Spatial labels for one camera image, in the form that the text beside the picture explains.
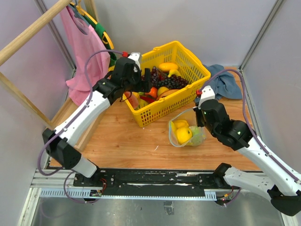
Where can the papaya slice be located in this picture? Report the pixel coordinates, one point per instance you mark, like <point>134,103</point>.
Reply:
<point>167,93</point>

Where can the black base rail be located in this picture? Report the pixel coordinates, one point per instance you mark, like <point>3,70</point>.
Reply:
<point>152,183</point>

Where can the blue crumpled cloth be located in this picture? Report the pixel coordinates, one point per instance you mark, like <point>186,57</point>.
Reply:
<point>224,85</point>

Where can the large yellow lemon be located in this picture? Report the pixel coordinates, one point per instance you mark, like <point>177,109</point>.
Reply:
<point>183,135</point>

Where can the small yellow banana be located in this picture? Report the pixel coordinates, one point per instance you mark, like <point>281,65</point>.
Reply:
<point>173,72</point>

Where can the green clothes hanger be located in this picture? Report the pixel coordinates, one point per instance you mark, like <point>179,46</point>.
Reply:
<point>105,40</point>

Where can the pink hanging shirt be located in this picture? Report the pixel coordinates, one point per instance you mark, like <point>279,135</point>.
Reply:
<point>84,41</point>

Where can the orange fruit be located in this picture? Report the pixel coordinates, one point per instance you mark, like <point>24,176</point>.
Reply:
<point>152,93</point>

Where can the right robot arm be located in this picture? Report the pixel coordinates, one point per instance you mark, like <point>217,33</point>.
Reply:
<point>282,186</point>

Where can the dark grape bunch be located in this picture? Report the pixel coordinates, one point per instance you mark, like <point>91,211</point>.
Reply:
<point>173,82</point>

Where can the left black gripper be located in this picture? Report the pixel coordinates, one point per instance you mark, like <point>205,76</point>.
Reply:
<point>143,85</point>

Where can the yellow bell pepper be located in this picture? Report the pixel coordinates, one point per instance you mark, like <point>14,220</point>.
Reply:
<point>180,123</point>

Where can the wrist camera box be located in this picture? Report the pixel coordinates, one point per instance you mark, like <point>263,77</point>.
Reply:
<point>136,56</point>
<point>207,93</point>

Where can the red chili pepper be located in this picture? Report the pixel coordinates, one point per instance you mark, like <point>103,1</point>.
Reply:
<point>147,99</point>

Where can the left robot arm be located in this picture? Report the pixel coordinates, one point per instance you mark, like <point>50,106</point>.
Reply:
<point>60,142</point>

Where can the yellow mango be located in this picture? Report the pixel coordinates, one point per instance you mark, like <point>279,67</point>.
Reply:
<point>167,66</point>

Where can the yellow clothes hanger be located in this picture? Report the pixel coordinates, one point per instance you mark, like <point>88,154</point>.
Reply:
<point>103,28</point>

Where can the yellow plastic basket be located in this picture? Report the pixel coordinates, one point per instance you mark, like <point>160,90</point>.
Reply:
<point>190,68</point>

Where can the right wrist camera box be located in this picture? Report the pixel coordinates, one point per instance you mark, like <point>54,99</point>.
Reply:
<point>207,93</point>

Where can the clear zip top bag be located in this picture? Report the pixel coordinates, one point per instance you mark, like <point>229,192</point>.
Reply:
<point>190,117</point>

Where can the purple grape bunch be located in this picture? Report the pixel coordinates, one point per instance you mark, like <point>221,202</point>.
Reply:
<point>156,75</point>

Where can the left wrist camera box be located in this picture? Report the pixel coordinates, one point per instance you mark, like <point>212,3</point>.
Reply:
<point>136,56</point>

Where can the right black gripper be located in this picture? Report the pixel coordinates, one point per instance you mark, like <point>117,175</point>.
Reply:
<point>198,111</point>

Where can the wooden clothes rack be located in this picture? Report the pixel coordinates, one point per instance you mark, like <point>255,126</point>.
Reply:
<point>8,51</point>

